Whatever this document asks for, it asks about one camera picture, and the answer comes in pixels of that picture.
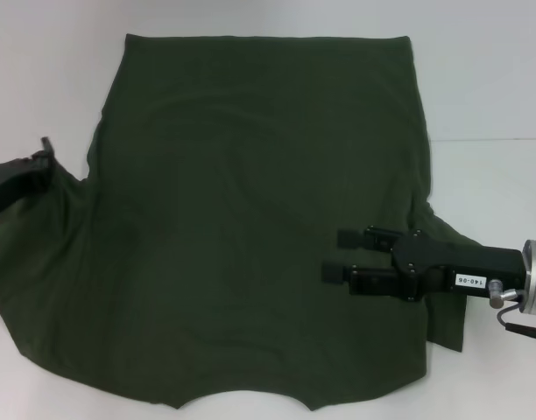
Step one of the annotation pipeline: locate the dark green shirt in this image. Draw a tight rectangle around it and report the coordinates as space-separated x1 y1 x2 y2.
0 32 470 413

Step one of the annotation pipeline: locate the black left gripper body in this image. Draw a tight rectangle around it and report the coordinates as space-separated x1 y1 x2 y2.
0 157 35 220

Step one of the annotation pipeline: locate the right arm cable with plug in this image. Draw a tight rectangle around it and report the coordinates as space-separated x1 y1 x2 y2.
489 279 536 341

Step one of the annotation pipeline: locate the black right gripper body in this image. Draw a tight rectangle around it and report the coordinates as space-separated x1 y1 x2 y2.
392 230 526 303

